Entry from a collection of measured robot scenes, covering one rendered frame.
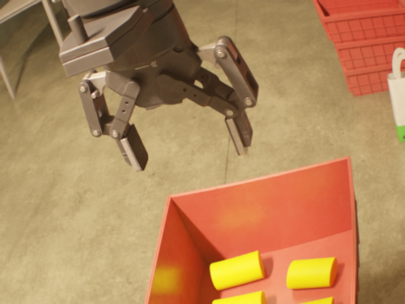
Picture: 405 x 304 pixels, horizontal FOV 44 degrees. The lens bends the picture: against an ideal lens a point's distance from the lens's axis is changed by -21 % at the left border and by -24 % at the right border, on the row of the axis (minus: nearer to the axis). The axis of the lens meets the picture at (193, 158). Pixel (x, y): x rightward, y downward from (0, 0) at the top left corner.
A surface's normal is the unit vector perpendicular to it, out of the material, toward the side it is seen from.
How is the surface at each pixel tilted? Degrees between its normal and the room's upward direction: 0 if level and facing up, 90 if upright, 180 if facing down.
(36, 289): 0
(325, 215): 90
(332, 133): 0
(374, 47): 90
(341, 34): 90
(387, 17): 90
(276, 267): 0
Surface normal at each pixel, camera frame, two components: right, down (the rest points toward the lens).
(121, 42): 0.77, 0.11
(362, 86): -0.10, 0.61
